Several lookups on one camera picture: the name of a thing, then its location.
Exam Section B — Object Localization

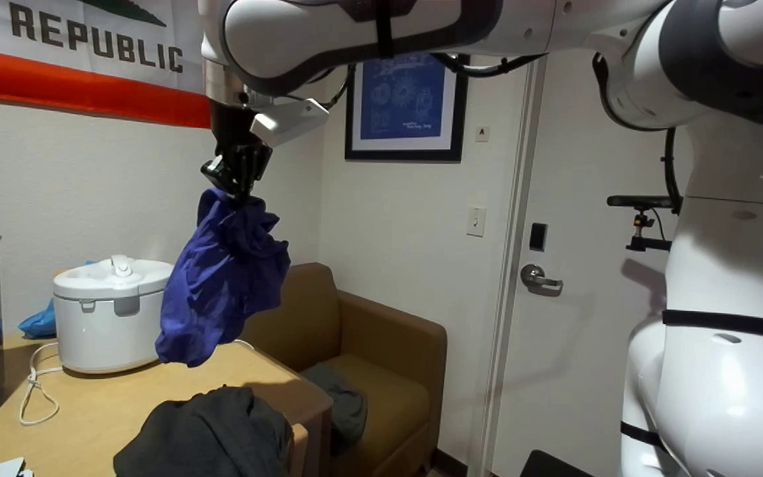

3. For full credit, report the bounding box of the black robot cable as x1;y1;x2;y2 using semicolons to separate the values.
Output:
433;49;686;216

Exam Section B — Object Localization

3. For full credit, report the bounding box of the light wooden table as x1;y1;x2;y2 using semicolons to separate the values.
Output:
0;330;336;477

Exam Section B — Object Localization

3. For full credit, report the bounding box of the dark grey hooded garment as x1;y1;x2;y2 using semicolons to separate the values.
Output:
113;383;298;477

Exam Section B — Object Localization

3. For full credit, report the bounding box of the blue shirt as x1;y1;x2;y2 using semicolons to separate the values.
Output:
155;184;295;367

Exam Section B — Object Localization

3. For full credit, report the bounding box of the California Republic flag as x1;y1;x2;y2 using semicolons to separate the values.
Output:
0;0;218;129

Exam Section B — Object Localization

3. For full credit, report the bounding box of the light blue cloth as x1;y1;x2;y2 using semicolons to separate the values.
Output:
17;298;58;341

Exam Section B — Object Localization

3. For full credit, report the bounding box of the white light switch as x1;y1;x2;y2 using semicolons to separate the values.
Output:
464;204;491;239

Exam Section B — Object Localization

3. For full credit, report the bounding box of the black door lock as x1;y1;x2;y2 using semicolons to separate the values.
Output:
527;219;550;253

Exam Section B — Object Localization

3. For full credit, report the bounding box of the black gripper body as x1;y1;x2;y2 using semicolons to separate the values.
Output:
208;96;275;176

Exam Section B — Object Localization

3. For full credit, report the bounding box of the silver lever door handle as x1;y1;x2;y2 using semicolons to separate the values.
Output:
519;263;568;298

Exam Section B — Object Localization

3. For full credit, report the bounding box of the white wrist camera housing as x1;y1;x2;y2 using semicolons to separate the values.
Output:
248;89;335;147

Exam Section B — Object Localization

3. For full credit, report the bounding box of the white rice cooker cable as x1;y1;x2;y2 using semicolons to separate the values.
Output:
14;339;64;430

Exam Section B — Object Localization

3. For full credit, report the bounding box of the black floor object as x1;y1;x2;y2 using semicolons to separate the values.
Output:
519;448;591;477

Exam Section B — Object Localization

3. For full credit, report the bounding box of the white door with lever handle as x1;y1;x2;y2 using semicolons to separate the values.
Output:
486;47;695;477

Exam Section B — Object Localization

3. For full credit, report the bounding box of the black stereo camera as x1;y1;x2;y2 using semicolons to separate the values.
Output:
604;192;683;253

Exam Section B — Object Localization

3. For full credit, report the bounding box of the blue framed picture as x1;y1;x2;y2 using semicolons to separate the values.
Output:
342;49;472;163

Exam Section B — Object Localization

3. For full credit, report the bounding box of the white rice cooker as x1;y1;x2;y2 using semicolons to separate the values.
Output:
52;252;177;379

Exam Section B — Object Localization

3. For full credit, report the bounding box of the grey cloth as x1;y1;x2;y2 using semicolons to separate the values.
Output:
301;363;371;459

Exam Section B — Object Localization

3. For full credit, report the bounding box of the brown couch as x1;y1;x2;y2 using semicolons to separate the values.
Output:
238;260;452;477

